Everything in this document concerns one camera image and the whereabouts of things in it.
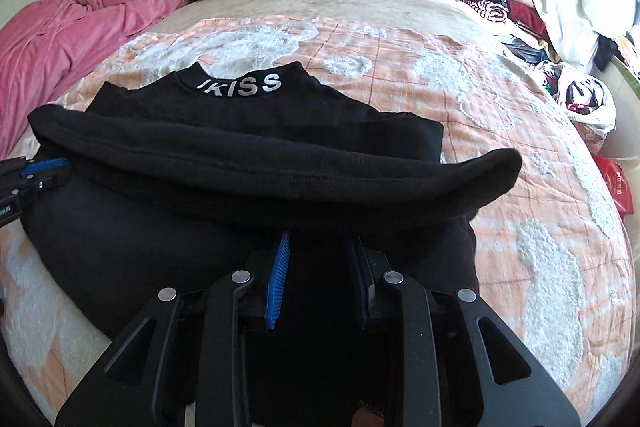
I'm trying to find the pink duvet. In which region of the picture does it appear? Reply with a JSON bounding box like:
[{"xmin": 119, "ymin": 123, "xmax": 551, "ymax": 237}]
[{"xmin": 0, "ymin": 0, "xmax": 202, "ymax": 160}]

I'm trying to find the green strip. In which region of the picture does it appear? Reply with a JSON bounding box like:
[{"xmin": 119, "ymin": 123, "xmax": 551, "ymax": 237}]
[{"xmin": 611, "ymin": 56, "xmax": 640, "ymax": 84}]

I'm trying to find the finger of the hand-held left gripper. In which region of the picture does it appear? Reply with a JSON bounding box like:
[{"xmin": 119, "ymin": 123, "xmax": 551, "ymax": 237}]
[
  {"xmin": 0, "ymin": 158, "xmax": 71, "ymax": 180},
  {"xmin": 17, "ymin": 168, "xmax": 74, "ymax": 204}
]

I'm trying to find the red plastic bag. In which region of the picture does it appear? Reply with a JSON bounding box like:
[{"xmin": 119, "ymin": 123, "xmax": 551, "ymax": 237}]
[{"xmin": 594, "ymin": 154, "xmax": 637, "ymax": 216}]

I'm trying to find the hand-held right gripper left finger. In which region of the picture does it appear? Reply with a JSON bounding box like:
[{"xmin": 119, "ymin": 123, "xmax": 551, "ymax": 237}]
[{"xmin": 55, "ymin": 231, "xmax": 292, "ymax": 427}]

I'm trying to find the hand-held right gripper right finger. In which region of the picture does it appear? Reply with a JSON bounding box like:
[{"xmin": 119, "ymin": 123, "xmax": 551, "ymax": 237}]
[{"xmin": 350, "ymin": 234, "xmax": 582, "ymax": 427}]

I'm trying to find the black long-sleeve sweater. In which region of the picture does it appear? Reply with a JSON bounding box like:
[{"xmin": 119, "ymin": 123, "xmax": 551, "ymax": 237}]
[{"xmin": 25, "ymin": 60, "xmax": 524, "ymax": 427}]

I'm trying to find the orange and white checked blanket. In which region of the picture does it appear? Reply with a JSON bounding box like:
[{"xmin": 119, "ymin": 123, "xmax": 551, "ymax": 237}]
[{"xmin": 0, "ymin": 14, "xmax": 637, "ymax": 427}]

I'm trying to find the white and dark printed cloth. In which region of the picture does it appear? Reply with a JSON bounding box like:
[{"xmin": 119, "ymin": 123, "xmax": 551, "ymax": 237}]
[{"xmin": 536, "ymin": 59, "xmax": 619, "ymax": 134}]

